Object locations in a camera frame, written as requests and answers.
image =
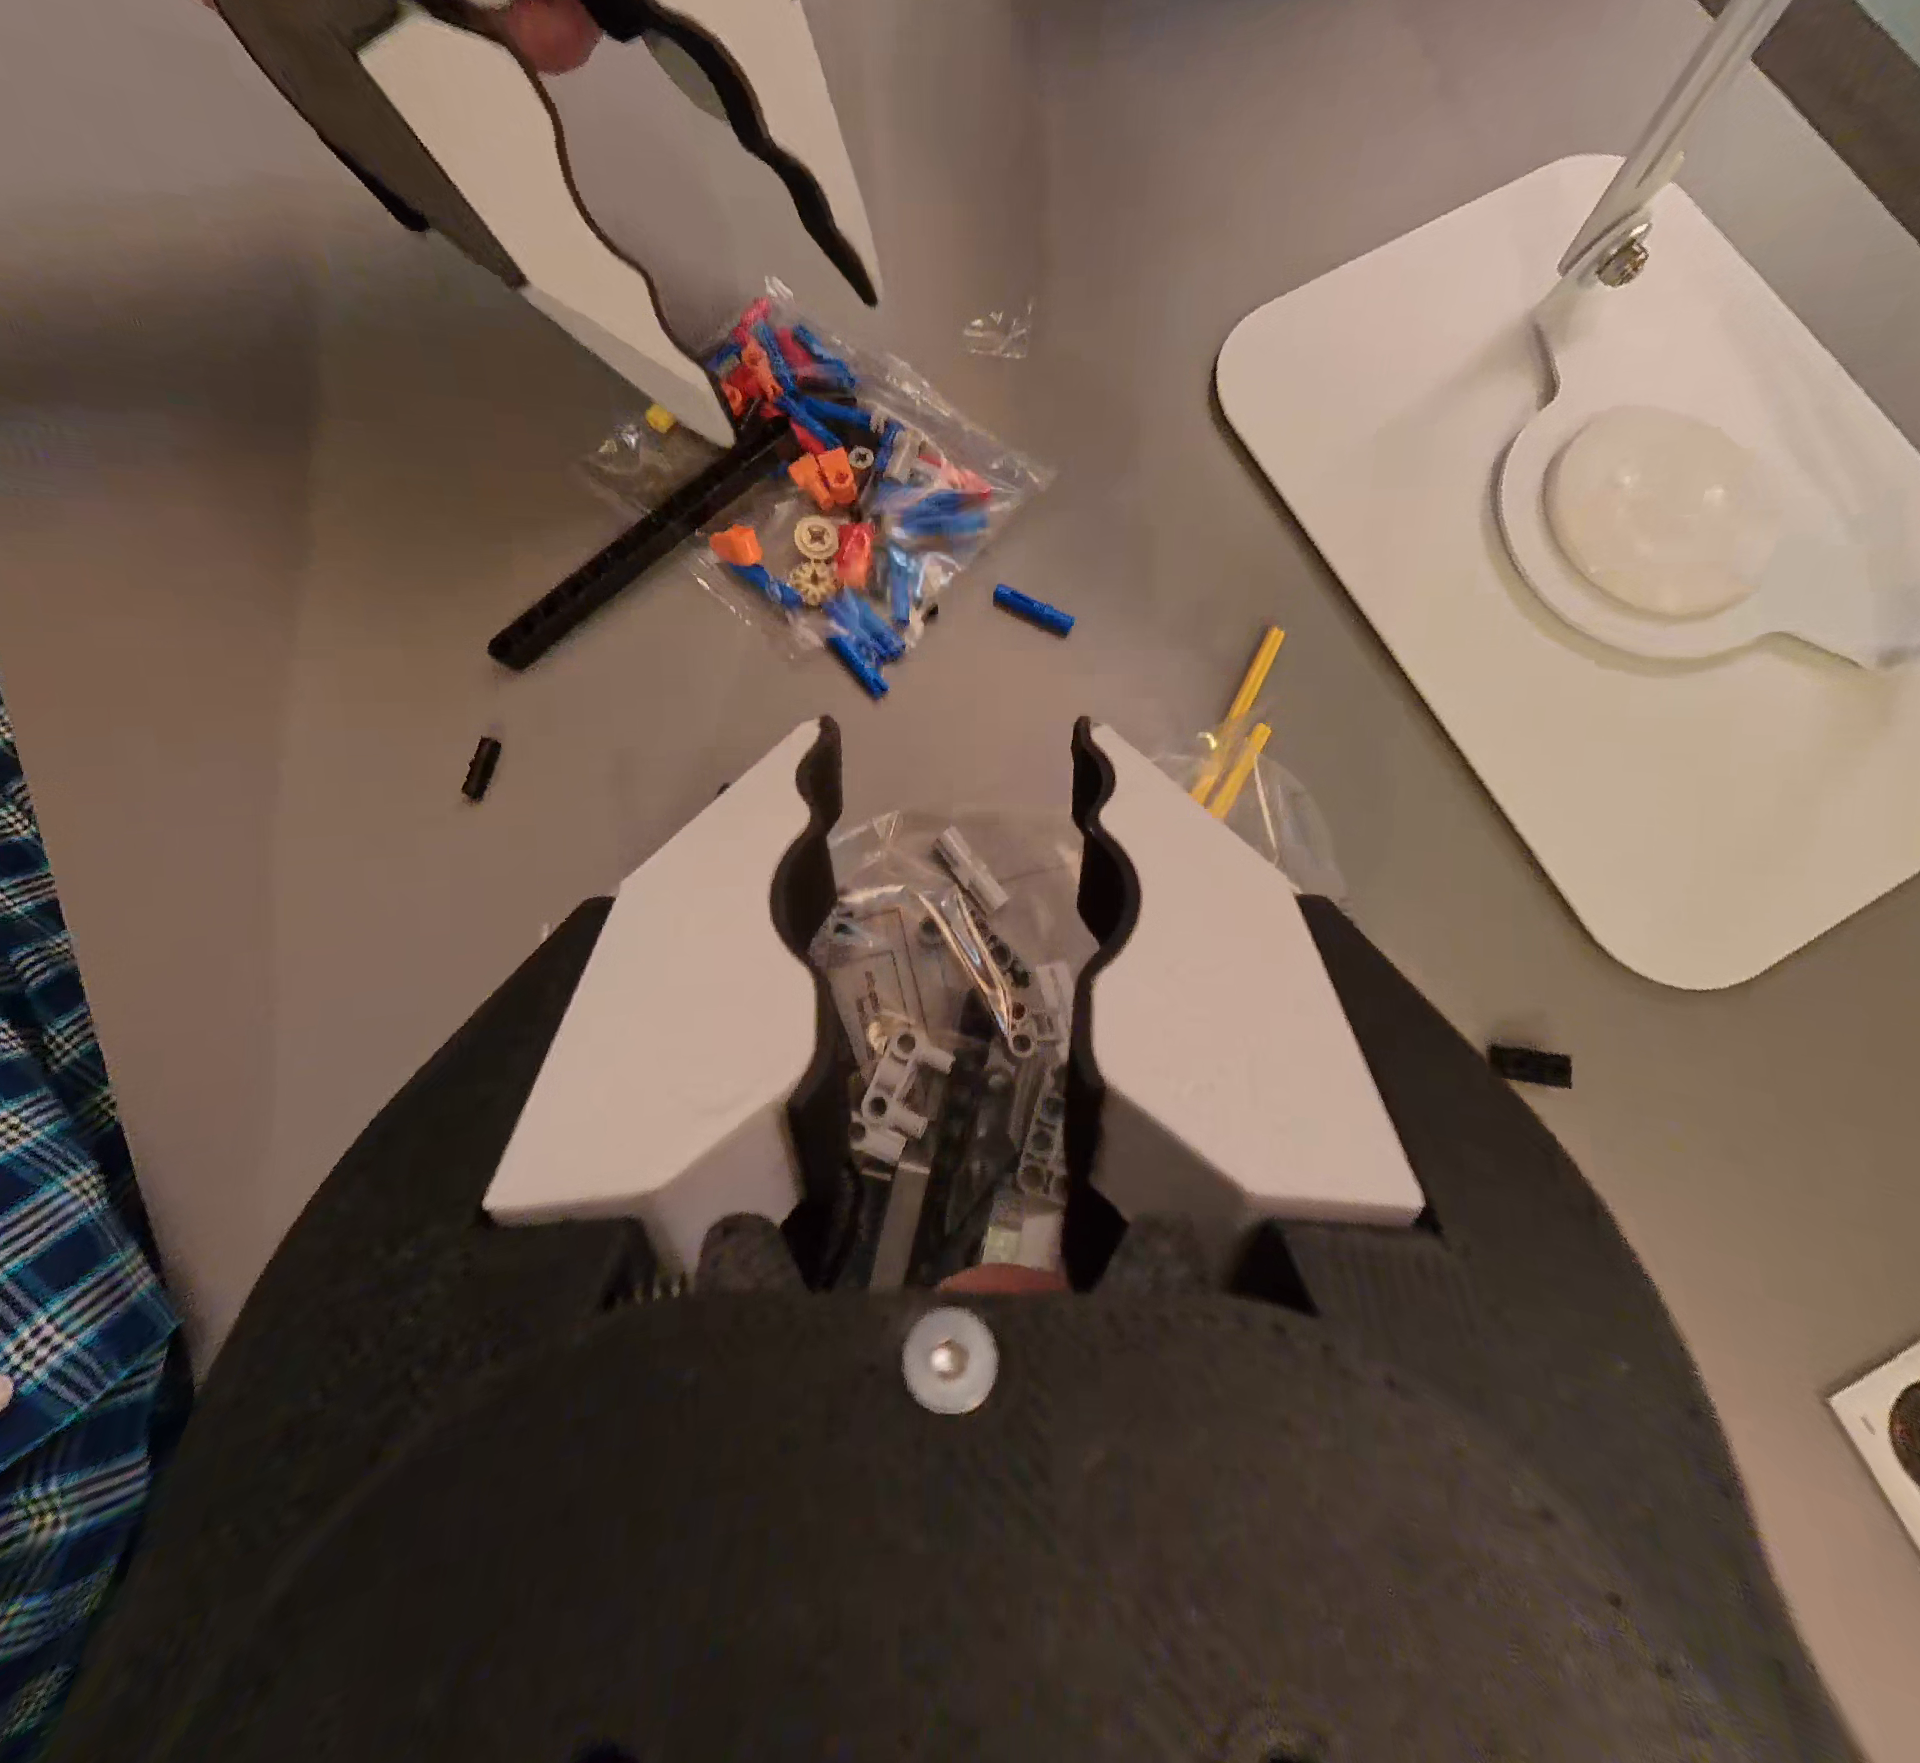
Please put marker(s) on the bag of colourful lego pieces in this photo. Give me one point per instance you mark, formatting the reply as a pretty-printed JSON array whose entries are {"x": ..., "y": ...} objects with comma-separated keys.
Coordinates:
[{"x": 885, "y": 516}]

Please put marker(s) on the bag of grey lego pieces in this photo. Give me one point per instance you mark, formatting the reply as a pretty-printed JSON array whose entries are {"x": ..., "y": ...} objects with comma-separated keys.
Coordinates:
[{"x": 944, "y": 1043}]

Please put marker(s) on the metal stand rod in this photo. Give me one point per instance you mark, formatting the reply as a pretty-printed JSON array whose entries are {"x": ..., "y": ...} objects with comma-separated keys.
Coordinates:
[{"x": 1725, "y": 23}]

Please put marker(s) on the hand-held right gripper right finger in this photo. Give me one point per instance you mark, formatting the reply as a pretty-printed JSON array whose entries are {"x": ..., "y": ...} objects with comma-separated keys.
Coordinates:
[{"x": 1247, "y": 1043}]

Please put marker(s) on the flat black lego piece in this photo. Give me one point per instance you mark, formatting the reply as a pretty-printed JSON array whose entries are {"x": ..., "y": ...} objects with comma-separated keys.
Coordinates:
[{"x": 1530, "y": 1068}]

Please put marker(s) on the person's left hand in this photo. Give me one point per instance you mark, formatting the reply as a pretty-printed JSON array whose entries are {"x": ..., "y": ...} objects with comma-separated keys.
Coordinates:
[{"x": 551, "y": 33}]

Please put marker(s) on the person's plaid shirt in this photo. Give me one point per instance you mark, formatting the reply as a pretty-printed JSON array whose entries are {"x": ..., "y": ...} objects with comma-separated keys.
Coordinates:
[{"x": 74, "y": 1266}]

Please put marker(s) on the long black lego beam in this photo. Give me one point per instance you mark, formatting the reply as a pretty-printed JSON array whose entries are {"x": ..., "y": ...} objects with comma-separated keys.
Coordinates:
[{"x": 601, "y": 583}]

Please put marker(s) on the small black lego pin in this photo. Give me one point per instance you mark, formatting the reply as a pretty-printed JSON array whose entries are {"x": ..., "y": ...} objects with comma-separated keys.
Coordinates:
[{"x": 481, "y": 770}]

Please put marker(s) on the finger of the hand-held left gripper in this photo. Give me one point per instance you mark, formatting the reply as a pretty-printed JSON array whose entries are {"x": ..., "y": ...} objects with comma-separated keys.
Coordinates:
[
  {"x": 734, "y": 38},
  {"x": 510, "y": 191}
]

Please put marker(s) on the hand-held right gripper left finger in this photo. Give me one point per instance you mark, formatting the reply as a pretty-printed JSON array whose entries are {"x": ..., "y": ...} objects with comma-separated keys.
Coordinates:
[{"x": 661, "y": 1013}]

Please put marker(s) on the clear plastic scrap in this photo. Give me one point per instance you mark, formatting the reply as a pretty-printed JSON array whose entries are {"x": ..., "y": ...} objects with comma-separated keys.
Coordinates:
[{"x": 1000, "y": 332}]

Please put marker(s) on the blue lego pin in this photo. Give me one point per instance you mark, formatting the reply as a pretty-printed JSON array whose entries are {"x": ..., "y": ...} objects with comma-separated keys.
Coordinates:
[{"x": 1032, "y": 610}]

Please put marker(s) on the white pad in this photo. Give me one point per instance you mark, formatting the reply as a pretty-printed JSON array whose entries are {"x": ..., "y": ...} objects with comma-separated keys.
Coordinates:
[{"x": 1424, "y": 685}]

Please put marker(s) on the yellow lego axle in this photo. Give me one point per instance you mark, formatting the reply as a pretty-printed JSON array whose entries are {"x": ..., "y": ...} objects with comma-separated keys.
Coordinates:
[
  {"x": 1245, "y": 706},
  {"x": 1245, "y": 766}
]

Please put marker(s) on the lego sticker sheet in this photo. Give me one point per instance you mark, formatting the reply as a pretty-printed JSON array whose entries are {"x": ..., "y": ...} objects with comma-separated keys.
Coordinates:
[{"x": 1866, "y": 1462}]

